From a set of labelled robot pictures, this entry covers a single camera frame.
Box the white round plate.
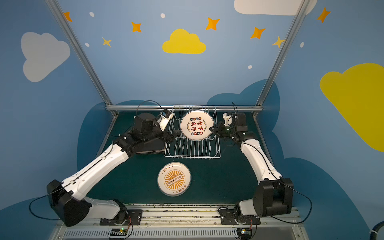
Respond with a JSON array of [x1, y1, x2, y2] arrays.
[[180, 110, 214, 141], [157, 162, 192, 197]]

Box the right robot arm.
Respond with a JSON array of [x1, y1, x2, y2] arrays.
[[210, 112, 294, 217]]

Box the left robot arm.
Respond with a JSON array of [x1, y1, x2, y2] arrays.
[[47, 109, 177, 227]]

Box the right controller board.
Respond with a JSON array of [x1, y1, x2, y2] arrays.
[[236, 228, 253, 240]]

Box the controller board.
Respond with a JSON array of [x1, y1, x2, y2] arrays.
[[109, 228, 129, 240], [236, 228, 253, 240]]

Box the left controller board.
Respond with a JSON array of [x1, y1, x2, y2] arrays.
[[109, 228, 129, 240]]

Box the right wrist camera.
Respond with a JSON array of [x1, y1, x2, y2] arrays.
[[223, 112, 236, 127]]

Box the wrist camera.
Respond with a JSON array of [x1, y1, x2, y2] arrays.
[[157, 109, 175, 131], [223, 112, 236, 127]]

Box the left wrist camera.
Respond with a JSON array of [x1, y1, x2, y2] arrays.
[[157, 109, 175, 131]]

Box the aluminium frame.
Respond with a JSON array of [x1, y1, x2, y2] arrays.
[[44, 0, 311, 157]]

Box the aluminium rail base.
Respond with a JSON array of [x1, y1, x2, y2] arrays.
[[50, 204, 309, 240]]

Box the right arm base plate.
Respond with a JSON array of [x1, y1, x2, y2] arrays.
[[218, 208, 261, 225]]

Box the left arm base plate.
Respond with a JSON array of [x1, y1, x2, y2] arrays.
[[100, 210, 143, 226]]

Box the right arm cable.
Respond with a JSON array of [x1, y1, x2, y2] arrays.
[[269, 185, 313, 225]]

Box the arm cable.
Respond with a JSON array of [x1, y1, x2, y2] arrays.
[[269, 185, 313, 225], [28, 191, 64, 222]]

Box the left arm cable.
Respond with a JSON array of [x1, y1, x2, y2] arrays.
[[28, 191, 64, 222]]

